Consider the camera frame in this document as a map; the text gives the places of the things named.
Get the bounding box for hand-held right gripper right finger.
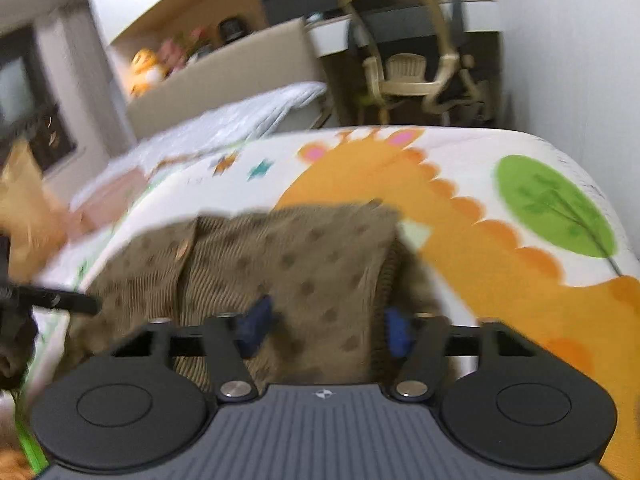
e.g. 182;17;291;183
384;307;539;404

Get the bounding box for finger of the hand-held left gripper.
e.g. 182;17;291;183
10;284;100;317

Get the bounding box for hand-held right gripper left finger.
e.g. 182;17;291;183
111;296;277;405

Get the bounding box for brown polka dot sweater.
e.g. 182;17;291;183
65;200;451;396

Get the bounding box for person's left hand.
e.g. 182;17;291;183
0;317;40;392

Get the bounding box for beige tote bag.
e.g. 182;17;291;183
0;137;68;281

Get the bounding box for pink gift box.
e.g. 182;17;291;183
75;167;151;233

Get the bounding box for cartoon printed play mat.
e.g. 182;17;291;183
15;125;640;480

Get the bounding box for dark framed window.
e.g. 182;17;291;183
0;25;78;171

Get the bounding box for white quilted mattress cover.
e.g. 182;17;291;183
70;81;328;211

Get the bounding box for yellow plush toy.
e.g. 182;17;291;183
129;49;168;98

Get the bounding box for beige upholstered headboard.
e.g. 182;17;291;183
125;17;326;138

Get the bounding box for beige mesh office chair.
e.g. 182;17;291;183
340;0;501;126

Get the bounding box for pink plush toy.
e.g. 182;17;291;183
157;37;188;71

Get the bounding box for potted plant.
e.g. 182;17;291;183
187;27;216;58

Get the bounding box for black speaker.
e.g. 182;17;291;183
217;17;246;46

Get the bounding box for white wooden desk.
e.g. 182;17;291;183
305;0;501;58

